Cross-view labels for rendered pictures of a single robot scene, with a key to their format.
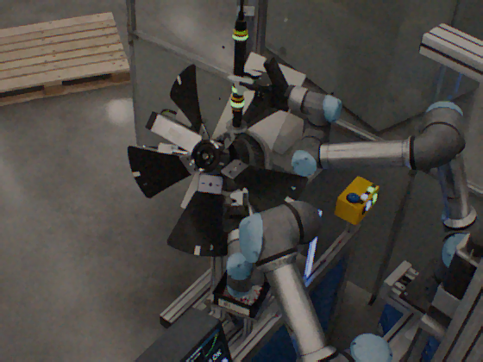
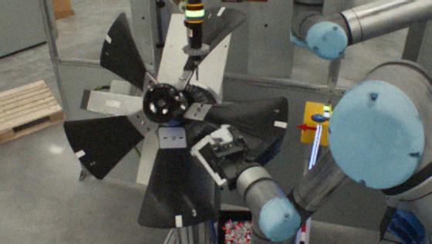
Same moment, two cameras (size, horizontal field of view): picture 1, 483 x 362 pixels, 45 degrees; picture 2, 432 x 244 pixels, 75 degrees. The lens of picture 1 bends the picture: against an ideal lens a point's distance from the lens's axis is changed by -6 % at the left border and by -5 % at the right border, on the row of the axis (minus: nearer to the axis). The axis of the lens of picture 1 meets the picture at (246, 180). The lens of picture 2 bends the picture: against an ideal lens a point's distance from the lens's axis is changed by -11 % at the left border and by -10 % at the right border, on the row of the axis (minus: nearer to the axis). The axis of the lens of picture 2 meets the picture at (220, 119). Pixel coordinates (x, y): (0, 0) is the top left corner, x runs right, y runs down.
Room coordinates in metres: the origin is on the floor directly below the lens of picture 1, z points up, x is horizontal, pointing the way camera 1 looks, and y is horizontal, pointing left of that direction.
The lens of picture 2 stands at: (0.85, 0.24, 1.64)
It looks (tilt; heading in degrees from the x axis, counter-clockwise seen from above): 31 degrees down; 341
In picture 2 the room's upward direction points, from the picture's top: straight up
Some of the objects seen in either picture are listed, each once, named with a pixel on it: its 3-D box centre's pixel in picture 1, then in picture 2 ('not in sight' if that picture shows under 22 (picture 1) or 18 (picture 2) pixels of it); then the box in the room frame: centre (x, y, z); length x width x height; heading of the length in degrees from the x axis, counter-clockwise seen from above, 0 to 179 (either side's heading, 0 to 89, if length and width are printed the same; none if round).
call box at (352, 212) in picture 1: (356, 201); (316, 123); (1.66, -0.42, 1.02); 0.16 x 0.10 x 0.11; 145
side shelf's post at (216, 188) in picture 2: not in sight; (216, 177); (2.15, -0.18, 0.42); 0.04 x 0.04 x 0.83; 55
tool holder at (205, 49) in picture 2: (236, 114); (194, 32); (1.64, 0.04, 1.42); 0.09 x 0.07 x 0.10; 0
